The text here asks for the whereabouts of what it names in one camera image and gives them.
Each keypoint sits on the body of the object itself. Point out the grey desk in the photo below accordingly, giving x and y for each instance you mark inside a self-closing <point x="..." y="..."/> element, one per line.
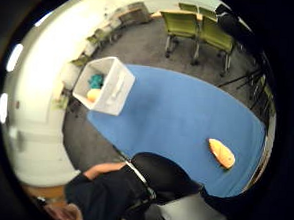
<point x="134" y="15"/>

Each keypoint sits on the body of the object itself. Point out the white fabric storage bin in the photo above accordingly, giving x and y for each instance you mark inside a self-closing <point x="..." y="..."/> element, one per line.
<point x="116" y="88"/>

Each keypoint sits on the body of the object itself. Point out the black tripod with camera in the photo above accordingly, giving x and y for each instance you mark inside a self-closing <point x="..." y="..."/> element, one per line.
<point x="240" y="35"/>

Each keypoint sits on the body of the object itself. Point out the blue tablecloth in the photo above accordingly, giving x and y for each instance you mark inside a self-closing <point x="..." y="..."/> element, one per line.
<point x="180" y="112"/>

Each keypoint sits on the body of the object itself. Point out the orange toy bread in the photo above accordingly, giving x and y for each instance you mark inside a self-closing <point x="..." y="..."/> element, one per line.
<point x="221" y="153"/>

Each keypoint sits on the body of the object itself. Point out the green chair with grey legs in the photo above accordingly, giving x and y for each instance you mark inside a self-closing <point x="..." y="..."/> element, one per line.
<point x="216" y="35"/>
<point x="190" y="7"/>
<point x="80" y="60"/>
<point x="97" y="36"/>
<point x="180" y="25"/>

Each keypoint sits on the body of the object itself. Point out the the person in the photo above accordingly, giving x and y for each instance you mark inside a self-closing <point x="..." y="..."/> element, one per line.
<point x="115" y="191"/>

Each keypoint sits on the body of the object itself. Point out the teal soft toy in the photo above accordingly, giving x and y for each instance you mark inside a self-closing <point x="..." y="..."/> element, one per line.
<point x="96" y="81"/>

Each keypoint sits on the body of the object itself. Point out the yellow toy fruit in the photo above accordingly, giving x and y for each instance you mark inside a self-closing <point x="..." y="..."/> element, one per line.
<point x="94" y="94"/>

